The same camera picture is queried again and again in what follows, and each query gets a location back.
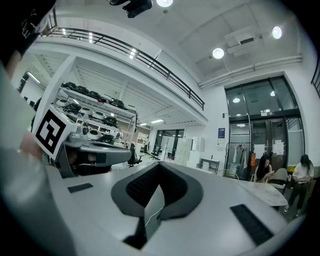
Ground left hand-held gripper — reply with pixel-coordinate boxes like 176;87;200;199
34;104;131;179

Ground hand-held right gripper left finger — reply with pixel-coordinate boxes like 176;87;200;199
47;161;161;256

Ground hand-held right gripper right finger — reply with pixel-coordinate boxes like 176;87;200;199
142;161;289;256

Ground person's left forearm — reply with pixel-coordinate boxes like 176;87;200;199
17;131;46;163

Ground white foam box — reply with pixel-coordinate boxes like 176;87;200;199
191;136;206;152
186;150;205;169

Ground row of round black-white appliances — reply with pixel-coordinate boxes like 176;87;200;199
55;81;131;146

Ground black office chair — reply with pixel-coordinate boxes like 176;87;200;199
149;146;161;161
127;143;145;168

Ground white bookshelf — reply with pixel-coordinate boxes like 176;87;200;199
136;131;149;152

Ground black shelf table white top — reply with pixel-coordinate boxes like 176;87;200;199
199;157;221;174

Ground dark red coat stand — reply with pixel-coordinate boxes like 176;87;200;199
163;138;174;161

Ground black-framed glass partition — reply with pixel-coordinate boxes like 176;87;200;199
152;128;186;161

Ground white metal shelf rack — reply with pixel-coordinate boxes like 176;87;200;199
52;81;139;150

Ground grey hanging garment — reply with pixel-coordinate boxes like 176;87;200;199
239;146;249;170

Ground beige locker cabinet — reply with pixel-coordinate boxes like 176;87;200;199
174;137;194;166

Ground black clothes rack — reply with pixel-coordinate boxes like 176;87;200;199
224;141;254;177

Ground beige chair gold legs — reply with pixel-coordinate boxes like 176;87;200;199
268;167;293;195

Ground white paper sheet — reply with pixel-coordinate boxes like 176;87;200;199
271;139;286;156
253;143;266;156

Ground black mezzanine railing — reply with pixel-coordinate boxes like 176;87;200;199
47;26;206;111

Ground black-framed glass door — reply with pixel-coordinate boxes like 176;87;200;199
224;76;305;181

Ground black boxy device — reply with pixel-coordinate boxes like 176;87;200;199
108;0;153;19

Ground white ceiling pipe run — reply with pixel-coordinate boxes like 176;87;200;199
198;55;303;89

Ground person's black shirt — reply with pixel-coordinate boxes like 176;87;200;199
0;0;58;70

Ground white ceiling air conditioner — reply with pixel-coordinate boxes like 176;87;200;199
224;25;262;58

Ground gold wire chair white cushion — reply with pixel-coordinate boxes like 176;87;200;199
216;169;240;181

